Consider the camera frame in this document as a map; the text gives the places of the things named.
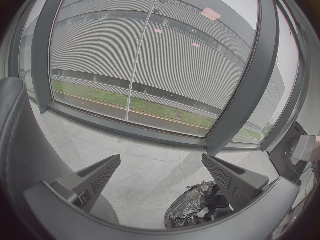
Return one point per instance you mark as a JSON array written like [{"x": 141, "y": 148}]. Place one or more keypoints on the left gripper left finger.
[{"x": 87, "y": 184}]

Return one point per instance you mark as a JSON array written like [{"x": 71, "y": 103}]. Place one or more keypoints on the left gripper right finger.
[{"x": 245, "y": 184}]

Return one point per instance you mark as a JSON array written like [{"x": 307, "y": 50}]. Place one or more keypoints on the black plastic bag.
[{"x": 187, "y": 204}]

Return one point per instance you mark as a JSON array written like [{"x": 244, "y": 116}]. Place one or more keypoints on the black speaker box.
[{"x": 285, "y": 154}]

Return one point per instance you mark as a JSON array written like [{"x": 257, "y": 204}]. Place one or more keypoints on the window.
[{"x": 150, "y": 59}]

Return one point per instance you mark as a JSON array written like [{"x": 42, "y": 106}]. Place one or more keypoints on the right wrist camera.
[{"x": 221, "y": 201}]

